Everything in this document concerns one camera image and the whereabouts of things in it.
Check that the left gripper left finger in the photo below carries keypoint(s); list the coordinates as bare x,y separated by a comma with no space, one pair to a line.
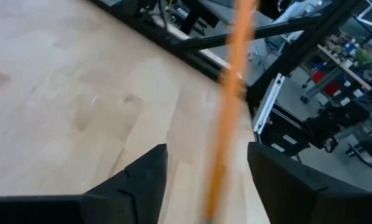
133,199

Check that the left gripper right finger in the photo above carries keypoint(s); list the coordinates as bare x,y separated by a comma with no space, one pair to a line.
298,196

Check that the orange wooden pencil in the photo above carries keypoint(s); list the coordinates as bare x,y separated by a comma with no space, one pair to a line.
229,109

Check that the black floor equipment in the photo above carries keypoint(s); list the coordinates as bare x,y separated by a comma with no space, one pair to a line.
335,121

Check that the white metal bar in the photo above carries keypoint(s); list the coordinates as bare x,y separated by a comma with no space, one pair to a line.
268,105

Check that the wooden workbench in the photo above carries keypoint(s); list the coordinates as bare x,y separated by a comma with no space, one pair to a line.
341,63

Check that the black stand beam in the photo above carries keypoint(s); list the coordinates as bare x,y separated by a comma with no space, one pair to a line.
298,53

